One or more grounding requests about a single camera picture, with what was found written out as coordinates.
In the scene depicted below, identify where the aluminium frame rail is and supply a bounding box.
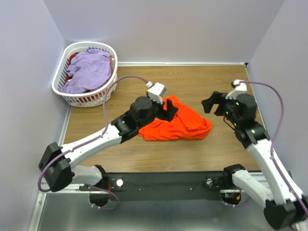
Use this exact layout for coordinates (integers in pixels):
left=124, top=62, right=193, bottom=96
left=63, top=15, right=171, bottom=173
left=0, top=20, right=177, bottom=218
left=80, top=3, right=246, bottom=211
left=26, top=184, right=82, bottom=231

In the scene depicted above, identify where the white plastic laundry basket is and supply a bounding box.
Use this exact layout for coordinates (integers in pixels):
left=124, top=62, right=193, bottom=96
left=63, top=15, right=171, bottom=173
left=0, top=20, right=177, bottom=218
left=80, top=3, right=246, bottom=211
left=51, top=41, right=118, bottom=107

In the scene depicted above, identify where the lavender t-shirt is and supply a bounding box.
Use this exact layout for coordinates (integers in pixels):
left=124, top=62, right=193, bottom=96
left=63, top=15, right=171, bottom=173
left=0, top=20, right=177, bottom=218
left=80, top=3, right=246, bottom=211
left=61, top=47, right=113, bottom=94

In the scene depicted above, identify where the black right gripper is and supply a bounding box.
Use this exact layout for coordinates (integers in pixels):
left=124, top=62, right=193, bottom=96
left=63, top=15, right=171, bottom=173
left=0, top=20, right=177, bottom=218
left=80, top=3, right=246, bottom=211
left=201, top=90, right=240, bottom=126

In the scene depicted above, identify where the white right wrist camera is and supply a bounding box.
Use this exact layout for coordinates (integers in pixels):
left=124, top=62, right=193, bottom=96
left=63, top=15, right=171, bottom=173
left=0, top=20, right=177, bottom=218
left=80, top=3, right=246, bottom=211
left=225, top=79, right=247, bottom=99

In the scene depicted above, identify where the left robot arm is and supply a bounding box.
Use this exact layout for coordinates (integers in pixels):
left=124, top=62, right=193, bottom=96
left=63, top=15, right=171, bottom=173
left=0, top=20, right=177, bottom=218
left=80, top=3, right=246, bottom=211
left=38, top=96, right=178, bottom=192

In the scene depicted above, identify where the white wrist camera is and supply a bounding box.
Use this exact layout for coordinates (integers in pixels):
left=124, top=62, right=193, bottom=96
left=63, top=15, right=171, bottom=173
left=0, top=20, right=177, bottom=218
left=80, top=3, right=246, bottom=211
left=225, top=79, right=247, bottom=99
left=146, top=81, right=167, bottom=104

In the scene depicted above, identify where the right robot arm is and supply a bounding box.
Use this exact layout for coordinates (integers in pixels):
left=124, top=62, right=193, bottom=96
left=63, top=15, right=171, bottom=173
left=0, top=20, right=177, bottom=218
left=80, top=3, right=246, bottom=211
left=201, top=91, right=308, bottom=230

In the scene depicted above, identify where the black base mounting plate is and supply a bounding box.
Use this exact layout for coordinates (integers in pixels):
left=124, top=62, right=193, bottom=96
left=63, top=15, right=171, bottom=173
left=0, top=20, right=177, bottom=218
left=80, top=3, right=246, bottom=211
left=79, top=171, right=244, bottom=202

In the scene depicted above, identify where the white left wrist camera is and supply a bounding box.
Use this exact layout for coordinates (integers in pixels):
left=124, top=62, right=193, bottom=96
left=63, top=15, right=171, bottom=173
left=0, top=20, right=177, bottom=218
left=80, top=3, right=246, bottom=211
left=146, top=81, right=167, bottom=104

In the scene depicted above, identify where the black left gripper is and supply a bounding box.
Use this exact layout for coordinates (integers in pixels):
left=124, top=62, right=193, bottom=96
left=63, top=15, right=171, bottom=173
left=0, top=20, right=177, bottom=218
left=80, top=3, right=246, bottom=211
left=138, top=91, right=179, bottom=129

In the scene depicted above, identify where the orange t-shirt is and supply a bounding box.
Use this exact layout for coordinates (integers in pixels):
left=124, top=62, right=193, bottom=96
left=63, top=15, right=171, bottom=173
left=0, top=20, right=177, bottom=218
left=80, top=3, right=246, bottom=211
left=138, top=95, right=213, bottom=141

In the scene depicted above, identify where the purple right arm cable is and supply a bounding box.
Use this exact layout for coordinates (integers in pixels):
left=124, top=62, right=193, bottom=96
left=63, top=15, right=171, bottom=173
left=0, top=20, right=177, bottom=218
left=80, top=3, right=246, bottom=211
left=237, top=81, right=308, bottom=212

